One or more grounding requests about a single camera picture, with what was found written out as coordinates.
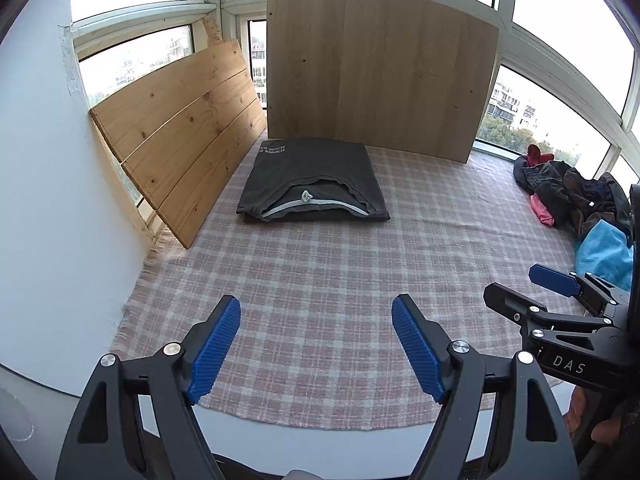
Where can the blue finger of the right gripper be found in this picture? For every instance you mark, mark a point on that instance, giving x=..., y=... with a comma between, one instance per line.
x=556, y=281
x=509, y=303

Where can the right hand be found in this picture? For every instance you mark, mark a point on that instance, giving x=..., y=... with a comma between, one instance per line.
x=607, y=432

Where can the dark clothes pile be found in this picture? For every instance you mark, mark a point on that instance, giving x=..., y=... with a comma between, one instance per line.
x=573, y=200

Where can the blue garment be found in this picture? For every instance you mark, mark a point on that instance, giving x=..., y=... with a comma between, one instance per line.
x=604, y=252

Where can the pink garment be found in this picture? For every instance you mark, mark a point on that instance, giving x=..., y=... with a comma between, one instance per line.
x=541, y=212

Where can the knotty pine plank panel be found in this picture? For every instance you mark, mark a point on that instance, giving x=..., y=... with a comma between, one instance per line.
x=180, y=132

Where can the light oak veneer board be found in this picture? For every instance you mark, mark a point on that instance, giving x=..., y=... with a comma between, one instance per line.
x=410, y=75

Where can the pink plaid table cloth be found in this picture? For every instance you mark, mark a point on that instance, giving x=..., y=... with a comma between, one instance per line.
x=316, y=347

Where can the dark grey daisy t-shirt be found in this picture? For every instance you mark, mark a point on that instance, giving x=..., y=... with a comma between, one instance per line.
x=304, y=179

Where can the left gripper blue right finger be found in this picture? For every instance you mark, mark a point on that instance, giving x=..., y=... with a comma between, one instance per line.
x=426, y=346

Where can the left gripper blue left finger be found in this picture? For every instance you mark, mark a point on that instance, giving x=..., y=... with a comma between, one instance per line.
x=207, y=345

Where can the red garment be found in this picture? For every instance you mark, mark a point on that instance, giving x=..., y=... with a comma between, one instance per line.
x=534, y=156

